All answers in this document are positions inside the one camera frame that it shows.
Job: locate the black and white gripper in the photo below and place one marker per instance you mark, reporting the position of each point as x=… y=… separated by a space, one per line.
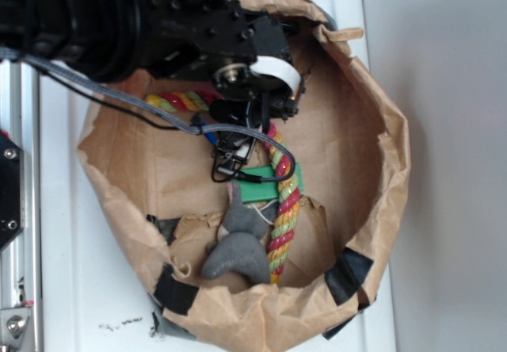
x=268 y=88

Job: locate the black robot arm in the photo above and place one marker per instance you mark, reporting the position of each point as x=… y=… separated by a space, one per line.
x=244 y=54

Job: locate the green rectangular block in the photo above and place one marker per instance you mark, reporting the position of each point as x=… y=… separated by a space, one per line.
x=268 y=191

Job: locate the brown paper bag bin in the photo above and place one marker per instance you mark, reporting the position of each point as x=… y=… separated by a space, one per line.
x=352 y=143

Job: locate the gray plush toy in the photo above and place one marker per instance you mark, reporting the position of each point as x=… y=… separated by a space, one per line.
x=238 y=248

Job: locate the white plastic tray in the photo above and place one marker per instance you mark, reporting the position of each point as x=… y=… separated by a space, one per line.
x=92 y=299

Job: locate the aluminium frame rail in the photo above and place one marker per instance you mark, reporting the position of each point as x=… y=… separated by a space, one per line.
x=21 y=300

